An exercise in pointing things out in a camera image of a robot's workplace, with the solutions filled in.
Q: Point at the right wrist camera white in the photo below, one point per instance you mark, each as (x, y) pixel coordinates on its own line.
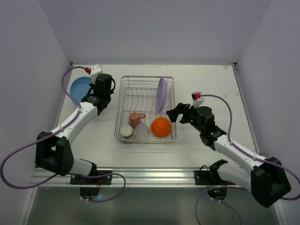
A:
(197, 99)

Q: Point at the blue plate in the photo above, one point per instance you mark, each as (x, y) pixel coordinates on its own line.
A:
(79, 88)

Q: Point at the clear glass cup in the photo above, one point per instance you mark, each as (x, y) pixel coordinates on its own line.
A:
(142, 132)

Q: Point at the orange bowl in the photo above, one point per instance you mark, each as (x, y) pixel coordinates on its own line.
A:
(161, 127)

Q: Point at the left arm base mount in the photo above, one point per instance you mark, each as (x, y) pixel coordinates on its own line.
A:
(90, 187)

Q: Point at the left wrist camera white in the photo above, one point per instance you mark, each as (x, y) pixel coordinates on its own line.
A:
(95, 70)

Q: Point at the pink mug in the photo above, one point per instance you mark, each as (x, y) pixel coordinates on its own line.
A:
(135, 119)

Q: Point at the white brown cup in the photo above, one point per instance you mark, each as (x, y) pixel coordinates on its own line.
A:
(126, 132)

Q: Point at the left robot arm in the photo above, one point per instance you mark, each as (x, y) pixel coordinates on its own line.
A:
(53, 150)

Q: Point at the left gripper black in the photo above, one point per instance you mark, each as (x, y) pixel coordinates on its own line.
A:
(94, 87)

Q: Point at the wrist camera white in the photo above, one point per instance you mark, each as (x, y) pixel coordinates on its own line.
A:
(197, 99)
(95, 70)

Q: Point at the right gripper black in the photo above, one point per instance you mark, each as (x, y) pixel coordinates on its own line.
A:
(185, 115)

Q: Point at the metal wire dish rack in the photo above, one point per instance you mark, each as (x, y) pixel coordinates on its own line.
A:
(138, 94)

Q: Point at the aluminium mounting rail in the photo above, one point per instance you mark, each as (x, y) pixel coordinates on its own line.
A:
(135, 178)

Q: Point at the purple plate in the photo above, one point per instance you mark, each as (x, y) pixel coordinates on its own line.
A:
(161, 95)

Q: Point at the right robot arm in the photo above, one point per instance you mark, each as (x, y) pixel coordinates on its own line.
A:
(263, 177)

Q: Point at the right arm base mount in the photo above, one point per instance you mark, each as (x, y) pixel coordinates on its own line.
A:
(209, 176)

